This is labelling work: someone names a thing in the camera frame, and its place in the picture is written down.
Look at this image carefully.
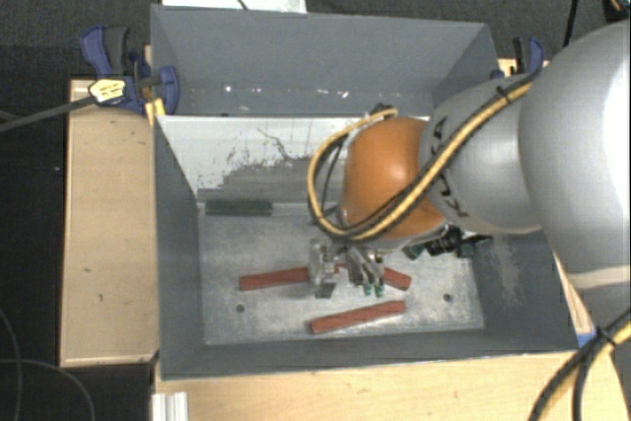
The pale wood flat board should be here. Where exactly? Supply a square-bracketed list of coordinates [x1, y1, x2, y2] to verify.
[59, 78, 162, 369]

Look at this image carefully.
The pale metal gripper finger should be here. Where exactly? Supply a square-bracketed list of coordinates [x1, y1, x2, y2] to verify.
[309, 238, 330, 286]
[315, 259, 342, 300]

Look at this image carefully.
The black cylinder on white bracket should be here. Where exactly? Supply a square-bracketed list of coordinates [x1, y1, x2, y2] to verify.
[424, 224, 493, 258]

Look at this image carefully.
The dark green flat block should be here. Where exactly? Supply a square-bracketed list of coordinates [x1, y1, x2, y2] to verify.
[205, 197, 274, 217]

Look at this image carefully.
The red-brown flat block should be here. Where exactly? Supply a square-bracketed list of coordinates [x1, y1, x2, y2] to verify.
[309, 300, 408, 335]
[239, 265, 313, 293]
[382, 266, 413, 292]

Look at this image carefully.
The grey metal bin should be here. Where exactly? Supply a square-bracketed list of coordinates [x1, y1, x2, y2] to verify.
[149, 3, 581, 381]

